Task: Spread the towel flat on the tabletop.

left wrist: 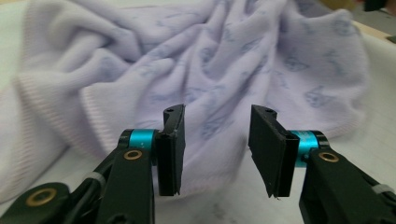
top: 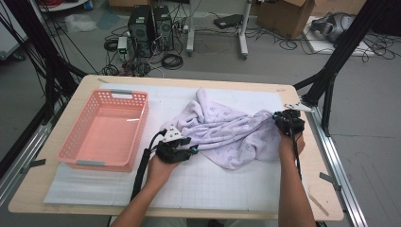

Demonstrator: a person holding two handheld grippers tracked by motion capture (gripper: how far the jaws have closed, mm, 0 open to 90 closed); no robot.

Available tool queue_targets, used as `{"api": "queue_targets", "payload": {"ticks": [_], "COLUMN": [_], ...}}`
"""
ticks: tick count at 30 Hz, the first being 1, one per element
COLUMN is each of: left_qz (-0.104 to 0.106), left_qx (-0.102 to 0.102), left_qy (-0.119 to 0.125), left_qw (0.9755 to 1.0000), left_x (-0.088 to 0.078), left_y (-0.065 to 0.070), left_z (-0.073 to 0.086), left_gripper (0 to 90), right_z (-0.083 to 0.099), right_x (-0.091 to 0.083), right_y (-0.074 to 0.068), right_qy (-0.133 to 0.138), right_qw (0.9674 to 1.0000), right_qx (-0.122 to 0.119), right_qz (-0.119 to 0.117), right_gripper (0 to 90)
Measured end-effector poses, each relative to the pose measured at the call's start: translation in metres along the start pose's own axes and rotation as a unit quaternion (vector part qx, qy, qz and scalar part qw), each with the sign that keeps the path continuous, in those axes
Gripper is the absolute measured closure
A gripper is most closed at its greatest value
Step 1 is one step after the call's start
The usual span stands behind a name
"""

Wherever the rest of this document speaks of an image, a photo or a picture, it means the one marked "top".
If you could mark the grey rail clamp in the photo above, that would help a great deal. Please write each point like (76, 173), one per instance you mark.
(327, 178)
(36, 163)

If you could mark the person's right hand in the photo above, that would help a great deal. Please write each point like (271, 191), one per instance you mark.
(288, 146)

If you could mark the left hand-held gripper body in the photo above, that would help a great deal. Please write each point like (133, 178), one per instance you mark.
(171, 151)

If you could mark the white grid mat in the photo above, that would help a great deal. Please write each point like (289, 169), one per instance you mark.
(195, 189)

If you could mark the white floor board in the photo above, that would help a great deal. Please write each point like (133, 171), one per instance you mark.
(318, 45)

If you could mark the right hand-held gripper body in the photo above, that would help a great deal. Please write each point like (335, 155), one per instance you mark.
(293, 123)

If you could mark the white round table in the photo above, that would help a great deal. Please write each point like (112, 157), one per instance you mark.
(63, 5)

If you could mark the person's grey trousers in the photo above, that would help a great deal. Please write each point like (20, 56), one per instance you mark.
(176, 223)

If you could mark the thin wooden stick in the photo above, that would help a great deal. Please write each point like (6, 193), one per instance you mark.
(318, 205)

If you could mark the small white box device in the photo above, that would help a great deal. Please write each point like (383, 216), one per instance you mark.
(122, 44)

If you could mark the black frame strut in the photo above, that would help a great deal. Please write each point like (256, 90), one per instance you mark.
(340, 50)
(41, 53)

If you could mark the aluminium rail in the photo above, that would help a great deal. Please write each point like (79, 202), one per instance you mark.
(22, 157)
(327, 148)

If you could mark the lavender printed towel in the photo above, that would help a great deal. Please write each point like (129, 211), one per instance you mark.
(227, 132)

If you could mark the black computer tower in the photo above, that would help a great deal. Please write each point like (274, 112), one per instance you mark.
(140, 31)
(164, 28)

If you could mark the white cabinet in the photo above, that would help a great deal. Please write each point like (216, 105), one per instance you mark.
(8, 41)

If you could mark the brown cardboard box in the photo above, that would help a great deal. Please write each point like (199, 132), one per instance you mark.
(283, 19)

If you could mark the clear plastic bag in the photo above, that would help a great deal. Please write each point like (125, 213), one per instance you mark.
(78, 22)

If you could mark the flat brown cardboard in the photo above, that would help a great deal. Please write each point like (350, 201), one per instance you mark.
(126, 2)

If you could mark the person's left hand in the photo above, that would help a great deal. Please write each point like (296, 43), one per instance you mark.
(160, 171)

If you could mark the grey padded headset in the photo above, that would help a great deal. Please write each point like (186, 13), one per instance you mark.
(331, 26)

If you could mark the pink plastic basket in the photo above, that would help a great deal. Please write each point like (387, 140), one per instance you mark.
(104, 138)

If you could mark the white metal stand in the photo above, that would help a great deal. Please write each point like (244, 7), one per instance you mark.
(243, 34)

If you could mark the flat black device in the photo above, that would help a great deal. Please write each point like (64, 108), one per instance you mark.
(228, 20)

